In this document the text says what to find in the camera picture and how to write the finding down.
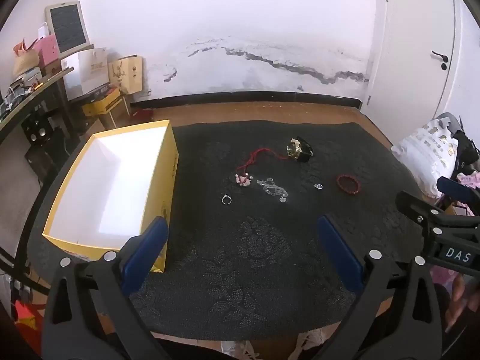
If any red cord pendant necklace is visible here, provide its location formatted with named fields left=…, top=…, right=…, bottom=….
left=233, top=148, right=290, bottom=189

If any woven tan bag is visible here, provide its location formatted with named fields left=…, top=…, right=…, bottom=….
left=12, top=40, right=40, bottom=79

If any pink box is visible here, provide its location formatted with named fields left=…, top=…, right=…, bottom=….
left=33, top=35, right=59, bottom=68

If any pink printed package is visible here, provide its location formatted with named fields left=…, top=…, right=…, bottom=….
left=448, top=172, right=479, bottom=216

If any black gold wrist watch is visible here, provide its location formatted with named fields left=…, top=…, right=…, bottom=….
left=286, top=136, right=314, bottom=163

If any right hand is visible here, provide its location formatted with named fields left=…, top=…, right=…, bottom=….
left=445, top=273, right=479, bottom=332

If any black patterned table cloth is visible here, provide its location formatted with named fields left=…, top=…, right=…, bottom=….
left=28, top=121, right=422, bottom=341

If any yellow cardboard box white inside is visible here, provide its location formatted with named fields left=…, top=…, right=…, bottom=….
left=42, top=120, right=179, bottom=261

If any tan paper gift bag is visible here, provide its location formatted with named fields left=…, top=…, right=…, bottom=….
left=108, top=55, right=143, bottom=94

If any white paper gift bag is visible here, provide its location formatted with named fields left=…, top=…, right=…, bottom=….
left=61, top=48, right=109, bottom=100

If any white printed plastic sack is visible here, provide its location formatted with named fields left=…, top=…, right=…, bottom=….
left=391, top=113, right=460, bottom=199

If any black desk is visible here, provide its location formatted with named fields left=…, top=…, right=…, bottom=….
left=0, top=67, right=80, bottom=143

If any black door handle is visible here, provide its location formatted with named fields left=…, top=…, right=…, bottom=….
left=431, top=50, right=449, bottom=71

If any silver chain bracelet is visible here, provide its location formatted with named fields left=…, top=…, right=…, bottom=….
left=256, top=177, right=290, bottom=203

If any black speaker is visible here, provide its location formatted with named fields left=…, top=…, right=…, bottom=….
left=21, top=113, right=53, bottom=146

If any beige framed monitor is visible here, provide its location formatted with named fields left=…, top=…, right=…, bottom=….
left=45, top=1, right=91, bottom=59

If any red bead bracelet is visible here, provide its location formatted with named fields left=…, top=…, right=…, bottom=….
left=336, top=173, right=362, bottom=196

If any yellow flat box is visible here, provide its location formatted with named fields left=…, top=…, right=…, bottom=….
left=82, top=88, right=122, bottom=117

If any white door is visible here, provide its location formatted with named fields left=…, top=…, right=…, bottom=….
left=361, top=0, right=479, bottom=144

